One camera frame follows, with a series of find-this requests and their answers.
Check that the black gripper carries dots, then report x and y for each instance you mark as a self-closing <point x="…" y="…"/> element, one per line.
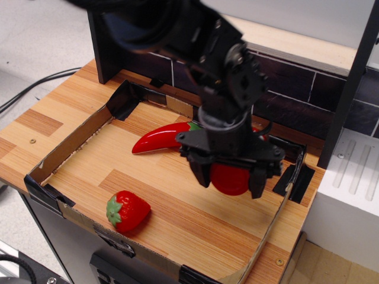
<point x="236" y="145"/>

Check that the red-capped basil spice bottle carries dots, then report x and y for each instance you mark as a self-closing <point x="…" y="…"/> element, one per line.
<point x="229" y="180"/>

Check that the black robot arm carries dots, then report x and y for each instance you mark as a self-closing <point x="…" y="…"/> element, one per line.
<point x="227" y="76"/>

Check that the cardboard fence with black tape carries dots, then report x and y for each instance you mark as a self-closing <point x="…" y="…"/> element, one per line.
<point x="198" y="233"/>

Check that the red toy chili pepper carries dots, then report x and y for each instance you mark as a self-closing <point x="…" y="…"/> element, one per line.
<point x="163" y="137"/>

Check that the dark brick-pattern back panel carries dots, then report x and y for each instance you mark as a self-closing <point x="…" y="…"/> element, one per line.
<point x="299" y="96"/>

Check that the red toy strawberry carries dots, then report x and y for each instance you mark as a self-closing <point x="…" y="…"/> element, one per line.
<point x="125" y="211"/>

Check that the white sink drainboard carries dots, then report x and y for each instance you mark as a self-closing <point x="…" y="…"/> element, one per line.
<point x="344" y="215"/>

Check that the light wooden shelf board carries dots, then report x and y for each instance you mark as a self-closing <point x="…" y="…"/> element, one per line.
<point x="319" y="54"/>

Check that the black device at bottom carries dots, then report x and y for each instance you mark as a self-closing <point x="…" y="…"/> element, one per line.
<point x="108" y="270"/>

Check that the black cabinet under table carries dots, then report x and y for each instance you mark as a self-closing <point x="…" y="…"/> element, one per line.
<point x="74" y="245"/>

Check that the black vertical post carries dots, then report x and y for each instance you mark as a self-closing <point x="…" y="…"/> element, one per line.
<point x="360" y="62"/>

